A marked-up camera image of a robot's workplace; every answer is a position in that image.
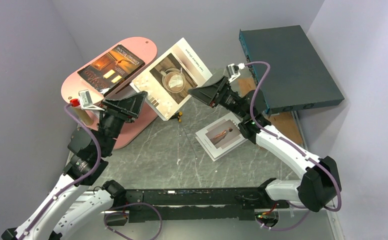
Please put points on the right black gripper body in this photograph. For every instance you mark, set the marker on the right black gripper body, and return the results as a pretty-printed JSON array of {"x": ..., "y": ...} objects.
[{"x": 230, "y": 100}]

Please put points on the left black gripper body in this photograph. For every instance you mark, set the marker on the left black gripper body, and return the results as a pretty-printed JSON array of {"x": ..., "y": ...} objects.
[{"x": 111, "y": 125}]

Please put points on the white fashion cover magazine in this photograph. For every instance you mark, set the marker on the white fashion cover magazine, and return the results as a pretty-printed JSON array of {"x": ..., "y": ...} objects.
[{"x": 221, "y": 136}]

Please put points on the dark orange Edward Tulane novel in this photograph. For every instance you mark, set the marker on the dark orange Edward Tulane novel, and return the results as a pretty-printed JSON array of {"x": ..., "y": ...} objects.
[{"x": 111, "y": 69}]

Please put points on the beige cup cover book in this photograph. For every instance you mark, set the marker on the beige cup cover book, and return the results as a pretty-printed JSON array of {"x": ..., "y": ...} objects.
[{"x": 168, "y": 79}]

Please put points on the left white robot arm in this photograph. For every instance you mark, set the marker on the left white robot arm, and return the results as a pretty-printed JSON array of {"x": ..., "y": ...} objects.
[{"x": 89, "y": 147}]

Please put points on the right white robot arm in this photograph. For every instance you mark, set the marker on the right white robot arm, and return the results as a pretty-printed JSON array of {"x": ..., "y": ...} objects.
[{"x": 318, "y": 186}]

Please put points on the small yellow black object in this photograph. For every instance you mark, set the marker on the small yellow black object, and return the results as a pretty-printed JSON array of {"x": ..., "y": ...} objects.
[{"x": 177, "y": 116}]

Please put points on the pink three-tier shelf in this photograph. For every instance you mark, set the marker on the pink three-tier shelf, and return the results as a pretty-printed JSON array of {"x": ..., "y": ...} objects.
[{"x": 143, "y": 48}]

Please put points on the brown wooden board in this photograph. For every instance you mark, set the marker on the brown wooden board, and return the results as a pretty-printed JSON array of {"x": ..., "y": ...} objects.
[{"x": 284, "y": 122}]

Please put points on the dark teal flat box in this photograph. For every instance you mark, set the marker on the dark teal flat box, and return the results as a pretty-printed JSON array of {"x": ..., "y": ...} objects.
[{"x": 298, "y": 79}]

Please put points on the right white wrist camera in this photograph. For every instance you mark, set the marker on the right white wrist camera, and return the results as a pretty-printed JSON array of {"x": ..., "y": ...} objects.
[{"x": 234, "y": 71}]

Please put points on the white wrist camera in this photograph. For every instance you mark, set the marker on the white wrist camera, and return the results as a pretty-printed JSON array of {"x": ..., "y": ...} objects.
[
  {"x": 234, "y": 71},
  {"x": 85, "y": 102}
]

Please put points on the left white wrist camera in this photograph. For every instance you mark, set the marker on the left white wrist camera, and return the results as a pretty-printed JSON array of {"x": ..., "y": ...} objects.
[{"x": 85, "y": 102}]

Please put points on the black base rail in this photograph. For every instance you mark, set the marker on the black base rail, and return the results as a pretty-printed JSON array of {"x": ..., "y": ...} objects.
[{"x": 242, "y": 203}]

